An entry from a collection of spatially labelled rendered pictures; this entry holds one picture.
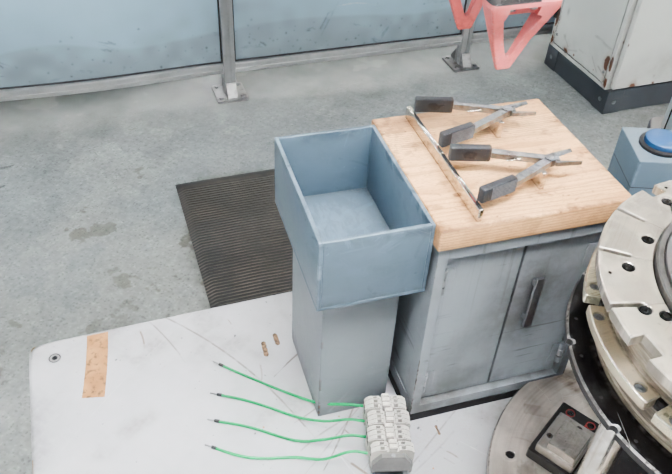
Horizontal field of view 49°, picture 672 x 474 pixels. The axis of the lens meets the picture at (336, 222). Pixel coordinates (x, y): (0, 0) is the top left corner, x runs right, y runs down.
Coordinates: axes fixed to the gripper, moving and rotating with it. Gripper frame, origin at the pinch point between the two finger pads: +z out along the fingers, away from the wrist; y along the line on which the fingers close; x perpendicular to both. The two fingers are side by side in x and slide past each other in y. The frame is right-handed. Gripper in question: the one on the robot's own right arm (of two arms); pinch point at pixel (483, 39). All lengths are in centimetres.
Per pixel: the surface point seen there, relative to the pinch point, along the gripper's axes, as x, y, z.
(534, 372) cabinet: 6.5, 13.7, 36.4
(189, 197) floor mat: -19, -129, 117
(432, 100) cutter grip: -3.4, -2.2, 7.5
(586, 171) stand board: 8.5, 9.5, 10.4
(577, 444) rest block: 4.2, 25.2, 32.9
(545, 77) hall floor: 136, -175, 121
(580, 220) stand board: 5.0, 14.6, 11.8
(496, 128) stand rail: 2.4, 1.6, 9.5
